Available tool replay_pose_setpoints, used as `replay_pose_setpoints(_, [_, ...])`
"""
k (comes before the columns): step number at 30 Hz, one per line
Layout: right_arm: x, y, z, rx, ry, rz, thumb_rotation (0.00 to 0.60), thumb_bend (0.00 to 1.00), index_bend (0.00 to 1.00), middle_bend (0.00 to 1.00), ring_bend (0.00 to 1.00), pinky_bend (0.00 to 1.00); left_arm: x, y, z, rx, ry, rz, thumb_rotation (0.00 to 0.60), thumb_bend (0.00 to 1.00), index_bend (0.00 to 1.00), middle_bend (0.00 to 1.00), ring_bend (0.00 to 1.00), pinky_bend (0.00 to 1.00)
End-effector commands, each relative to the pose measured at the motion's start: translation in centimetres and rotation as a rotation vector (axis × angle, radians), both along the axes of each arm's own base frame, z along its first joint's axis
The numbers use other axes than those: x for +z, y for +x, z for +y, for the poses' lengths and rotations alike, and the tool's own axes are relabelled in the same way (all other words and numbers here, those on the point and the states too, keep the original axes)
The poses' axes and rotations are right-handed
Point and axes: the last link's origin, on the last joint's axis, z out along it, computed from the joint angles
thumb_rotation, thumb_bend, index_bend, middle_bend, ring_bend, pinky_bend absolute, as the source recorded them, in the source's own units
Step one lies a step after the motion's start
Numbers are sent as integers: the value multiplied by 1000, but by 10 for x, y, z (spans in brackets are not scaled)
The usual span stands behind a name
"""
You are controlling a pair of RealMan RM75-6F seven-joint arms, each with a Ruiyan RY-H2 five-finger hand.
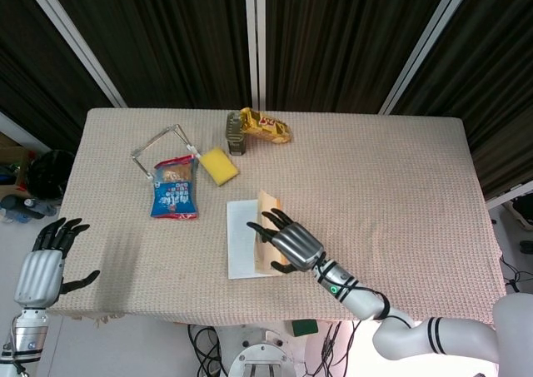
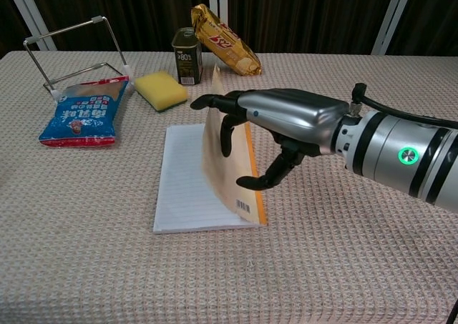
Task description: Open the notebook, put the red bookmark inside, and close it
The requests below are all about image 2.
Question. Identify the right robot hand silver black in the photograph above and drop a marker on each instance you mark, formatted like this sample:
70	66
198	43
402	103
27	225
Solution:
297	120

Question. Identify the Lexicon notebook yellow white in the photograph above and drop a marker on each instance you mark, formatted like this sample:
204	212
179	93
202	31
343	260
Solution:
182	181

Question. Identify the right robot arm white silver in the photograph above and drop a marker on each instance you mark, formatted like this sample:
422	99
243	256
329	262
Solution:
393	156

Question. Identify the golden snack bag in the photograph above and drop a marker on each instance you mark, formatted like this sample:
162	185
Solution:
225	41

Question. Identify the dark pleated curtain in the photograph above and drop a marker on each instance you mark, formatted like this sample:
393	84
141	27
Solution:
304	13

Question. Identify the dark green tin can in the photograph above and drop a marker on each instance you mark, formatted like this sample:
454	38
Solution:
186	63

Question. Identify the yellow sponge green base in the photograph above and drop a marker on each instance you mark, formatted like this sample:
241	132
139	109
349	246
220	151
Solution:
161	88

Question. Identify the blue snack bag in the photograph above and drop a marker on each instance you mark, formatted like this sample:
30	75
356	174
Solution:
82	116

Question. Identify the beige waffle tablecloth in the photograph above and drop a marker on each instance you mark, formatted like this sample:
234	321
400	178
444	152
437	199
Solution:
143	277

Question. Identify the white frame post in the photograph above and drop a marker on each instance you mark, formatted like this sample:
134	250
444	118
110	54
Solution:
32	20
217	16
391	20

